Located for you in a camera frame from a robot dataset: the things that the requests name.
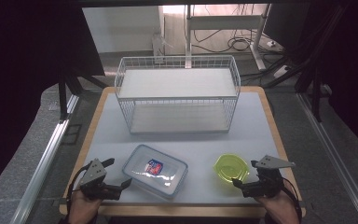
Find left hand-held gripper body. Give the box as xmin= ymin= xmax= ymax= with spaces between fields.
xmin=79 ymin=158 xmax=122 ymax=201

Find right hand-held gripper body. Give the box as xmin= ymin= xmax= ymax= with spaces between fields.
xmin=242 ymin=154 xmax=296 ymax=199

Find green plastic bowl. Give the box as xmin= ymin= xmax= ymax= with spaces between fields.
xmin=213 ymin=153 xmax=251 ymax=184

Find clear container with blue lid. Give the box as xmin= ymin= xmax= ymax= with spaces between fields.
xmin=121 ymin=144 xmax=189 ymax=200

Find white wire rack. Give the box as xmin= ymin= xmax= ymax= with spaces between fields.
xmin=114 ymin=55 xmax=241 ymax=134

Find person's right hand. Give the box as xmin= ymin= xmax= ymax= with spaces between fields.
xmin=255 ymin=189 xmax=301 ymax=224

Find person's left hand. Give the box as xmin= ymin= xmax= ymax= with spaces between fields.
xmin=68 ymin=189 xmax=103 ymax=224

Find white table mat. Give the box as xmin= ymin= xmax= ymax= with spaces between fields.
xmin=69 ymin=91 xmax=295 ymax=205

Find black metal stand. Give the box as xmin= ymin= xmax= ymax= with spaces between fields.
xmin=58 ymin=69 xmax=108 ymax=121
xmin=294 ymin=60 xmax=325 ymax=123

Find white power strip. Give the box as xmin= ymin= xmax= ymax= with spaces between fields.
xmin=273 ymin=64 xmax=291 ymax=79

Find dark curtain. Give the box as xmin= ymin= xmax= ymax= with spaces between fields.
xmin=304 ymin=0 xmax=358 ymax=160
xmin=0 ymin=0 xmax=106 ymax=202

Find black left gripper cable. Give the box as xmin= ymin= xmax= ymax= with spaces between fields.
xmin=65 ymin=166 xmax=91 ymax=214

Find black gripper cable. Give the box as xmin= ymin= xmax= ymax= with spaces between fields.
xmin=281 ymin=181 xmax=303 ymax=220
xmin=65 ymin=166 xmax=91 ymax=214

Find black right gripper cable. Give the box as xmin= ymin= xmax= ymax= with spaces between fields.
xmin=281 ymin=181 xmax=303 ymax=220

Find aluminium rail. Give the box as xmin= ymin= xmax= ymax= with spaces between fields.
xmin=296 ymin=92 xmax=358 ymax=224
xmin=9 ymin=93 xmax=79 ymax=224

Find black floor cables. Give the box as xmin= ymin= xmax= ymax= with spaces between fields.
xmin=192 ymin=28 xmax=264 ymax=54

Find white desk frame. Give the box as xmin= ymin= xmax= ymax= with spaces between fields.
xmin=185 ymin=3 xmax=273 ymax=71

